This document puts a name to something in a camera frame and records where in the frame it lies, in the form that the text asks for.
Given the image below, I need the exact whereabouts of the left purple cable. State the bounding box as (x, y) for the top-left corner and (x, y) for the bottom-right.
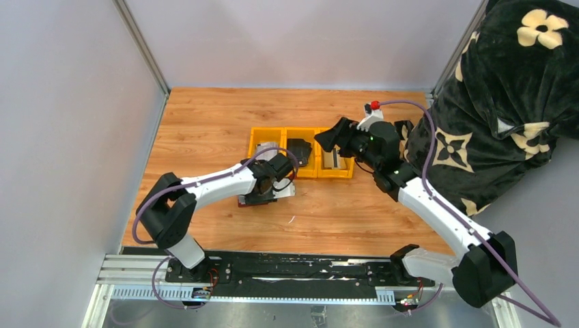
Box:
(131, 147), (300, 312)

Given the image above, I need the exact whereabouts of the red leather card holder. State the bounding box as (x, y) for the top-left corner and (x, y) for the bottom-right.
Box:
(238, 179), (296, 207)

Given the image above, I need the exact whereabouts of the purple cable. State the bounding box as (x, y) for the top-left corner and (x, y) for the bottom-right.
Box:
(131, 147), (300, 312)
(371, 99), (563, 328)

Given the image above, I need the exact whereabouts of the white cards stack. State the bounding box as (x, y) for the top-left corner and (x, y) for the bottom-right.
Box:
(255, 141), (279, 161)

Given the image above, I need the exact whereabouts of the aluminium frame rail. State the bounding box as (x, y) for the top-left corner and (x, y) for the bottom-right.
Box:
(82, 249), (521, 327)

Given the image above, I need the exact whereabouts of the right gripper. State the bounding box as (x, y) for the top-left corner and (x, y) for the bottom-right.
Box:
(315, 117), (381, 171)

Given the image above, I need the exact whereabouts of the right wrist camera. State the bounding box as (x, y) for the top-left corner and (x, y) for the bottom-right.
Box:
(356, 100), (384, 132)

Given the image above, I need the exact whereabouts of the black floral blanket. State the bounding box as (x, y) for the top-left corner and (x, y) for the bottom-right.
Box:
(395, 1), (578, 216)

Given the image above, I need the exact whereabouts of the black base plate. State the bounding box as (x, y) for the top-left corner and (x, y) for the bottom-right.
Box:
(165, 251), (434, 300)

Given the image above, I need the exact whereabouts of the left yellow bin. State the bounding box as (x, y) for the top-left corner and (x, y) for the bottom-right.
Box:
(247, 127), (287, 158)

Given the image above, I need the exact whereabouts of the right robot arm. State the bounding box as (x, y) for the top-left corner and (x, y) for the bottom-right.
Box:
(314, 117), (518, 308)

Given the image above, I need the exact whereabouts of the black cards stack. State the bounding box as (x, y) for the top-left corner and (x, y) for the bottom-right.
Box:
(287, 138), (313, 167)

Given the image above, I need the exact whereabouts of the tan cards stack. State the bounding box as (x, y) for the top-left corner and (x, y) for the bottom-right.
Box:
(322, 148), (350, 171)

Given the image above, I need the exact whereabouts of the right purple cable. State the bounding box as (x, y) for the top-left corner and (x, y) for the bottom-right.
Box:
(371, 99), (563, 328)

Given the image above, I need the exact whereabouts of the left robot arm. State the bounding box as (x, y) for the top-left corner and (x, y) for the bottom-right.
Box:
(134, 153), (298, 282)

